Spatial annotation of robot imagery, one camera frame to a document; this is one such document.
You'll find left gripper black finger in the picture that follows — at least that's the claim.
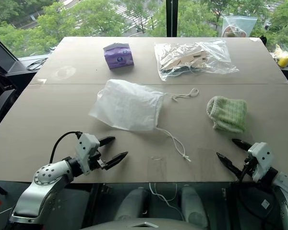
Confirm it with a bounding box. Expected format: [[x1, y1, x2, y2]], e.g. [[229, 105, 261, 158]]
[[105, 151, 129, 171], [98, 136, 116, 147]]

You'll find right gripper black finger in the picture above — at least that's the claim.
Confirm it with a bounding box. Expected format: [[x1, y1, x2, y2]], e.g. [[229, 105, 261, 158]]
[[216, 152, 244, 180], [231, 138, 253, 152]]

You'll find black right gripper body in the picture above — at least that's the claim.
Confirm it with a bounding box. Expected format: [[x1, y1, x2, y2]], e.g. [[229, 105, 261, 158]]
[[240, 156, 255, 179]]

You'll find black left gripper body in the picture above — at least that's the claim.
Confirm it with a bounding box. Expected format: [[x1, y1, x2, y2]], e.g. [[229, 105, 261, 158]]
[[87, 149, 109, 172]]

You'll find green knitted cloth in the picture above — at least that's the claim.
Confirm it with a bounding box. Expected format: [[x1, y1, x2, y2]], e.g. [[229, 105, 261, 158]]
[[205, 95, 248, 134]]

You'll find clear bag of cardboard pieces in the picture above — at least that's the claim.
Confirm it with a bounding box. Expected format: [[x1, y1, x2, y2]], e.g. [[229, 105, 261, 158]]
[[154, 39, 240, 81]]

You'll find clear blue-top zip bag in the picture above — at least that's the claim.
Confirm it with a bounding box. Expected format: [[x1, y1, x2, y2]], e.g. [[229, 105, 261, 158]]
[[222, 15, 258, 38]]

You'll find clear tape patch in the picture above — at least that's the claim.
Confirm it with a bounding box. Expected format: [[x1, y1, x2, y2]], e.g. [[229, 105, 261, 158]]
[[147, 155, 168, 179]]

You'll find purple tissue pack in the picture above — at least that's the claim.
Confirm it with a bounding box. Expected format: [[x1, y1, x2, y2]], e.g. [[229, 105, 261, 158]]
[[103, 42, 134, 70]]

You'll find yellow and white object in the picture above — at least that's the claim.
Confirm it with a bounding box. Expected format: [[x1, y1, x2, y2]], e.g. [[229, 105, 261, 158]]
[[272, 44, 288, 69]]

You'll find large black object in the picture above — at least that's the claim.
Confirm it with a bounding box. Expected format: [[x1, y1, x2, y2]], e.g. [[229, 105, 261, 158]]
[[0, 54, 19, 119]]

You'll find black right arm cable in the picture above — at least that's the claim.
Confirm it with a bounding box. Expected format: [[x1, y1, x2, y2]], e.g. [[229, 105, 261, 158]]
[[236, 160, 262, 218]]

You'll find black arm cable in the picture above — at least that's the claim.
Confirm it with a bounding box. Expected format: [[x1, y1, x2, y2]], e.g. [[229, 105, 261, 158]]
[[236, 160, 262, 218], [49, 130, 83, 165]]

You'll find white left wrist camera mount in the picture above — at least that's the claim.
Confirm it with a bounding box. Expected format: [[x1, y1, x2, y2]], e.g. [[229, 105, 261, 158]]
[[74, 133, 101, 173]]

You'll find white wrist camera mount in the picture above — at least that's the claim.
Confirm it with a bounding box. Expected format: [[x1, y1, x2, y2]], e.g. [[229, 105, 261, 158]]
[[74, 133, 101, 173], [247, 142, 275, 182]]

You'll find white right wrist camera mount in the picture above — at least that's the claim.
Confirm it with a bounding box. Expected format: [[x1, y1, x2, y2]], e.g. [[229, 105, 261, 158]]
[[247, 142, 275, 182]]

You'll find white drawstring bag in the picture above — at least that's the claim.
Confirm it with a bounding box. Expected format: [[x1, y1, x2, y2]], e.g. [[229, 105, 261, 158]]
[[88, 79, 200, 162]]

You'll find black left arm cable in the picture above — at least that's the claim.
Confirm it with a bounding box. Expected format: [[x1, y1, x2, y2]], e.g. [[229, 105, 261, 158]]
[[49, 130, 83, 165]]

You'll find thin black cable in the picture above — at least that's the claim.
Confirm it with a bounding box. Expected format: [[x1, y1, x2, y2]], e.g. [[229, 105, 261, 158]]
[[26, 57, 48, 70]]

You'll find black window post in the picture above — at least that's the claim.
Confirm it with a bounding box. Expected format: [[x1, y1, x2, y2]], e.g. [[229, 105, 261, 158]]
[[165, 0, 178, 38]]

